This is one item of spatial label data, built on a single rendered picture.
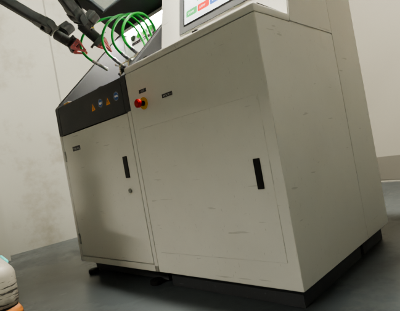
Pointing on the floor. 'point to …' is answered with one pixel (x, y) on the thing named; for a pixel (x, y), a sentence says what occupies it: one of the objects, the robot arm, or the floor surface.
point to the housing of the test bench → (358, 121)
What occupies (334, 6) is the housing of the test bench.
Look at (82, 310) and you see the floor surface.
